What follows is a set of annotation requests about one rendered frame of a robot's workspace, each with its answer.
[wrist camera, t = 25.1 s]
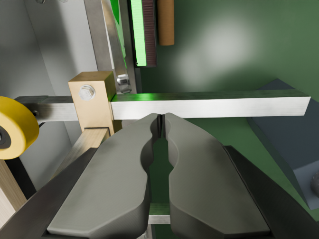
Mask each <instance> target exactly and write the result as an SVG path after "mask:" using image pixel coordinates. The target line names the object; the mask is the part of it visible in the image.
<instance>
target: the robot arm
mask: <svg viewBox="0 0 319 239"><path fill-rule="evenodd" d="M162 125H163V138H166V140H167V141H168V150H169V162H170V163H171V164H172V166H173V167H174V169H173V170H172V171H171V173H170V174H169V210H170V226H171V229H172V231H173V233H174V234H175V235H176V236H177V237H179V238H181V239H319V221H315V220H314V219H313V218H312V217H311V215H310V214H309V213H308V212H307V211H306V210H305V209H304V208H303V207H302V206H301V205H300V204H299V203H298V202H297V201H296V200H295V199H294V198H293V197H292V196H291V195H290V194H289V193H287V192H286V191H285V190H284V189H283V188H282V187H280V186H279V185H278V184H277V183H276V182H275V181H273V180H272V179H271V178H270V177H269V176H268V175H266V174H265V173H264V172H263V171H262V170H260V169H259V168H258V167H257V166H255V165H254V164H253V163H252V162H251V161H249V160H248V159H247V158H246V157H245V156H243V155H242V154H241V153H240V152H239V151H237V150H236V149H235V148H234V147H233V146H231V145H229V146H224V145H223V144H222V143H221V142H220V141H219V140H217V139H216V138H215V137H213V136H212V135H211V134H209V133H208V132H206V131H205V130H203V129H202V128H200V127H198V126H196V125H194V124H192V123H190V122H189V121H187V120H185V119H183V118H181V117H179V116H177V115H175V114H173V113H170V112H168V113H165V114H157V113H151V114H149V115H147V116H145V117H143V118H141V119H140V120H138V121H136V122H134V123H132V124H130V125H128V126H126V127H124V128H122V129H121V130H119V131H118V132H116V133H115V134H113V135H112V136H110V137H109V138H108V139H106V140H105V141H104V142H103V143H102V144H101V145H100V146H99V147H91V148H89V149H88V150H87V151H85V152H84V153H83V154H82V155H81V156H80V157H78V158H77V159H76V160H75V161H74V162H72V163H71V164H70V165H69V166H67V167H66V168H65V169H64V170H63V171H61V172H60V173H59V174H58V175H56V176H55V177H54V178H53V179H52V180H50V181H49V182H48V183H47V184H45V185H44V186H43V187H42V188H41V189H39V190H38V191H37V192H36V193H35V194H34V195H32V196H31V197H30V198H29V199H28V200H27V201H26V202H25V203H24V204H23V205H22V206H21V207H20V208H19V209H18V210H17V211H16V212H15V213H14V214H13V215H12V216H11V217H10V218H9V219H8V220H7V221H6V223H5V224H4V225H3V226H2V227H1V228H0V239H137V238H138V237H140V236H141V235H142V234H143V233H144V232H145V231H146V229H147V226H148V220H149V212H150V196H149V186H148V177H147V174H146V171H147V169H148V168H149V166H150V165H151V164H152V163H153V162H154V152H153V145H154V143H155V142H156V141H157V140H158V138H161V131H162Z"/></svg>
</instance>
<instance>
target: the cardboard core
mask: <svg viewBox="0 0 319 239"><path fill-rule="evenodd" d="M157 9H158V32H159V45H161V46H169V45H174V0H157Z"/></svg>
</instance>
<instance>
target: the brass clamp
mask: <svg viewBox="0 0 319 239"><path fill-rule="evenodd" d="M85 84H88V85H90V86H92V87H93V88H94V89H95V92H96V95H95V97H94V98H93V99H90V100H89V101H85V100H82V99H81V98H80V96H79V94H78V93H79V92H80V88H81V86H83V85H85ZM68 85H69V89H70V92H71V95H72V99H73V102H74V106H75V110H76V113H77V117H78V120H79V124H80V127H81V131H82V132H83V131H84V130H85V129H94V128H108V130H109V134H110V136H112V135H113V134H115V133H116V132H118V131H119V130H121V129H122V122H121V119H117V120H114V117H113V111H112V105H111V101H112V99H113V98H114V96H115V95H116V94H117V92H116V86H115V80H114V74H113V71H92V72H81V73H80V74H78V75H77V76H75V77H74V78H73V79H71V80H70V81H68Z"/></svg>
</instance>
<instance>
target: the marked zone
mask: <svg viewBox="0 0 319 239"><path fill-rule="evenodd" d="M110 1H111V5H112V9H113V14H114V16H115V18H116V20H117V22H118V24H119V4H118V0H110Z"/></svg>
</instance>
